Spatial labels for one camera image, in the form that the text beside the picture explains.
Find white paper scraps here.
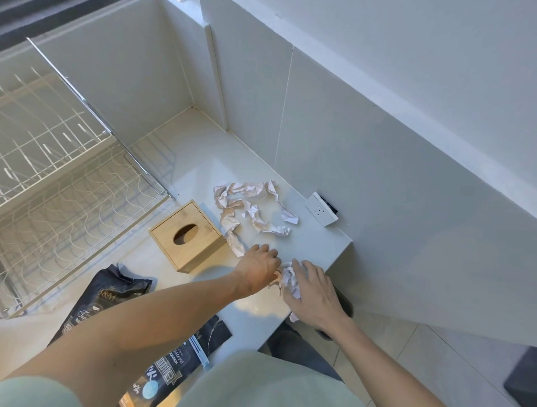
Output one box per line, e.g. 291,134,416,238
213,180,299,257

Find dark window frame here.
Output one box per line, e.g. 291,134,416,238
0,0,139,51

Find white wire dish rack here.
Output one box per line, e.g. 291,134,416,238
0,37,179,319

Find dark grey mat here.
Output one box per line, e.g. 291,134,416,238
503,346,537,407

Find person's left forearm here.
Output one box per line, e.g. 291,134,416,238
8,268,248,391

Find wooden tissue box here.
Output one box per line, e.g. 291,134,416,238
148,200,227,274

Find pale green shirt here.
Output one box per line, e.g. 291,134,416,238
0,350,366,407

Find blue jeans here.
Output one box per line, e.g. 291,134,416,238
266,320,345,382

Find white wall socket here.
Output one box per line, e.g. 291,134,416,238
305,192,339,227

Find white countertop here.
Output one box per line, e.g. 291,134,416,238
0,107,352,407

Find person's right hand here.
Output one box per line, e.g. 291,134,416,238
281,259,353,334

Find person's left hand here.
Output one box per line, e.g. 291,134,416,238
233,244,282,299

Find person's right forearm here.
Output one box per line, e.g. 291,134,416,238
333,316,445,407

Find dark rectangular trash bin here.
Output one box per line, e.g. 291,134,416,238
317,287,355,341

